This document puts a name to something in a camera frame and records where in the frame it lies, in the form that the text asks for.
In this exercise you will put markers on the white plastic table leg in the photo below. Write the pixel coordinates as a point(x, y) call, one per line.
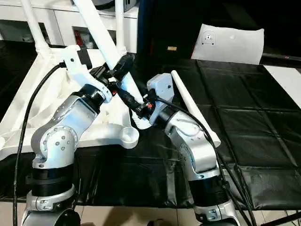
point(33, 23)
point(197, 113)
point(120, 23)
point(101, 28)

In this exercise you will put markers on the white plastic table top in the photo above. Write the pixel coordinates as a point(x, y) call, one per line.
point(28, 94)

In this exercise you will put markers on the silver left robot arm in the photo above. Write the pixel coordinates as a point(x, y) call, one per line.
point(61, 136)

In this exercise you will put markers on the small tan label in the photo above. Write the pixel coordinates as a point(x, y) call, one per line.
point(172, 48)

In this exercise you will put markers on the dark round pot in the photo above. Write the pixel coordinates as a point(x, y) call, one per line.
point(106, 4)

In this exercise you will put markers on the white cabinet with glass doors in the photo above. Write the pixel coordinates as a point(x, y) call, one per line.
point(61, 23)

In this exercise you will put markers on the flat white board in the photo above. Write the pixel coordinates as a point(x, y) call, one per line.
point(284, 82)

